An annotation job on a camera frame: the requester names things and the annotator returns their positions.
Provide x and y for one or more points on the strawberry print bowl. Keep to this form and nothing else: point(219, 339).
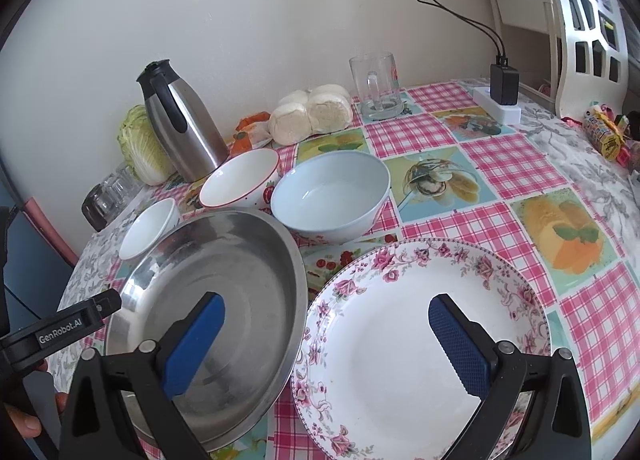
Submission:
point(235, 185)

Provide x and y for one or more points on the large pale blue bowl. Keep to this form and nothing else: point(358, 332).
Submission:
point(325, 200)

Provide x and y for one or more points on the bag of steamed buns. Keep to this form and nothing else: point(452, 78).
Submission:
point(310, 113)

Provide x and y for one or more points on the clear drinking glass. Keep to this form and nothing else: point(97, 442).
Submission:
point(114, 186)
point(127, 173)

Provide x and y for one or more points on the napa cabbage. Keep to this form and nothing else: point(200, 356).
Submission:
point(140, 150)

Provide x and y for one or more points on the pink checked tablecloth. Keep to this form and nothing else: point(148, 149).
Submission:
point(500, 165)

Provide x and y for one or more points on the orange snack packet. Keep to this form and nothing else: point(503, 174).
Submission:
point(247, 133)

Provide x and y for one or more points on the clear glass mug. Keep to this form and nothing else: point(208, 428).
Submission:
point(375, 90)

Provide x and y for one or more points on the stainless steel thermos jug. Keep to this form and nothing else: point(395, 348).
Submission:
point(195, 140)

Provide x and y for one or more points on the person's left hand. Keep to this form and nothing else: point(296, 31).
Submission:
point(22, 422)

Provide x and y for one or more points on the white power strip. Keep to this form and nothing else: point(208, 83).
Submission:
point(500, 113)

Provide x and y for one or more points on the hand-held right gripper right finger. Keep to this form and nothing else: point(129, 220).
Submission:
point(460, 345)

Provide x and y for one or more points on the white plastic cup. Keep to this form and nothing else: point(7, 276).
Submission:
point(145, 230)

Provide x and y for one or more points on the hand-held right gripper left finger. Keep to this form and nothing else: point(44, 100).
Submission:
point(195, 340)

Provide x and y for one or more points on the black charger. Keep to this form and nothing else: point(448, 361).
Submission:
point(504, 85)

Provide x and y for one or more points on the metal pot lid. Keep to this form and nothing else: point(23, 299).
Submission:
point(250, 280)

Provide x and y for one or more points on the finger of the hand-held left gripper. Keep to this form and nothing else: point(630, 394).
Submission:
point(75, 322)

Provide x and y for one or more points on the blue panel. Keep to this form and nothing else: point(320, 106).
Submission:
point(30, 270)

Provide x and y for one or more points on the pink floral plate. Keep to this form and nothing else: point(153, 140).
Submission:
point(390, 340)

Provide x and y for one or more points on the colourful candy packet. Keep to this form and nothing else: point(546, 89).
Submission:
point(602, 130)

